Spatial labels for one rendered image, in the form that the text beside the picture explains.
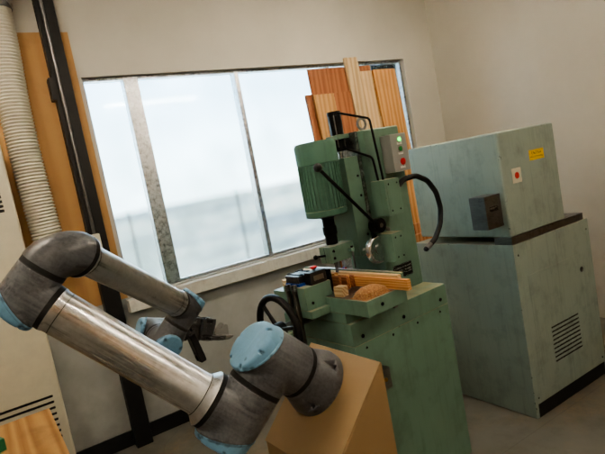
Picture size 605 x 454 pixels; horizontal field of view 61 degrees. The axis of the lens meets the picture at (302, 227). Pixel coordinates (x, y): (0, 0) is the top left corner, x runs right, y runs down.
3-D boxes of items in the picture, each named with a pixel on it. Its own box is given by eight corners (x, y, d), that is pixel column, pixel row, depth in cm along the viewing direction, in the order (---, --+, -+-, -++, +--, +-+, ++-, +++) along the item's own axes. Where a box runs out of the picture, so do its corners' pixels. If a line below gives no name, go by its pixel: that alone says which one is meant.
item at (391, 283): (299, 280, 241) (297, 272, 240) (302, 279, 242) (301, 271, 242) (408, 291, 187) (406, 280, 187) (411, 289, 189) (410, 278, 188)
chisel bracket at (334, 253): (321, 267, 218) (318, 247, 217) (346, 258, 227) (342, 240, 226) (333, 267, 212) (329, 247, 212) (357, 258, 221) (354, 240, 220)
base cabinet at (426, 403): (314, 480, 237) (285, 332, 229) (399, 425, 271) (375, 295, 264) (385, 522, 201) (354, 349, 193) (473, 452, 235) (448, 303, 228)
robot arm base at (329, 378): (354, 363, 142) (329, 347, 138) (320, 427, 138) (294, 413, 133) (316, 345, 158) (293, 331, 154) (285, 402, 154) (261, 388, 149)
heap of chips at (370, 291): (349, 299, 191) (347, 289, 191) (375, 288, 200) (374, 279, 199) (366, 301, 184) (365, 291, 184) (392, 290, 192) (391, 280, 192)
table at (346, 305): (257, 309, 226) (255, 295, 226) (311, 289, 244) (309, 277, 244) (350, 327, 178) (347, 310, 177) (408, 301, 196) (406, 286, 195)
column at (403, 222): (356, 292, 240) (328, 138, 233) (388, 279, 253) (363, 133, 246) (391, 295, 222) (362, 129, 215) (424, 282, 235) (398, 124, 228)
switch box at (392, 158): (384, 174, 222) (379, 137, 221) (401, 170, 228) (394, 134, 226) (395, 172, 217) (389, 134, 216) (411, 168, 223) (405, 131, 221)
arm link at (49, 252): (43, 206, 125) (193, 290, 182) (11, 249, 123) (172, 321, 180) (68, 224, 120) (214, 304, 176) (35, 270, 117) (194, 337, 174)
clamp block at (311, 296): (286, 307, 208) (282, 286, 207) (311, 298, 216) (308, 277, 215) (308, 312, 196) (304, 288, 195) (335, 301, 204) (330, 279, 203)
